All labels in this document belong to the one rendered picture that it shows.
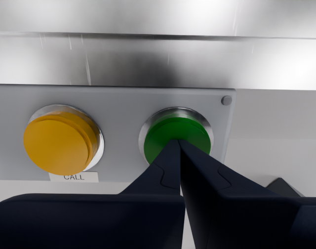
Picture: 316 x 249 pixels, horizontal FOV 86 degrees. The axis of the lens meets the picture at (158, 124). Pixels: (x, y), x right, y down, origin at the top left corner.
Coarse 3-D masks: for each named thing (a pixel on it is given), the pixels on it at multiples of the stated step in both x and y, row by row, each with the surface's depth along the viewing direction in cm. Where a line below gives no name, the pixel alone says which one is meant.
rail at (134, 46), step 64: (0, 0) 8; (64, 0) 8; (128, 0) 8; (192, 0) 8; (256, 0) 8; (0, 64) 9; (64, 64) 9; (128, 64) 9; (192, 64) 9; (256, 64) 9
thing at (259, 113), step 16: (240, 96) 20; (256, 96) 20; (272, 96) 20; (288, 96) 20; (304, 96) 20; (240, 112) 20; (256, 112) 20; (272, 112) 20; (288, 112) 20; (304, 112) 20; (240, 128) 21; (256, 128) 21; (272, 128) 21; (288, 128) 21; (304, 128) 21
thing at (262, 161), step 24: (240, 144) 22; (264, 144) 22; (288, 144) 22; (312, 144) 22; (240, 168) 24; (264, 168) 24; (288, 168) 24; (312, 168) 24; (0, 192) 25; (24, 192) 25; (48, 192) 25; (72, 192) 25; (96, 192) 25; (312, 192) 25; (192, 240) 29
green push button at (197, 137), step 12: (168, 120) 9; (180, 120) 9; (192, 120) 9; (156, 132) 9; (168, 132) 9; (180, 132) 9; (192, 132) 9; (204, 132) 10; (144, 144) 10; (156, 144) 10; (204, 144) 10; (156, 156) 10
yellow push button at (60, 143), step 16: (64, 112) 10; (32, 128) 9; (48, 128) 9; (64, 128) 9; (80, 128) 9; (32, 144) 10; (48, 144) 10; (64, 144) 10; (80, 144) 10; (96, 144) 11; (32, 160) 10; (48, 160) 10; (64, 160) 10; (80, 160) 10
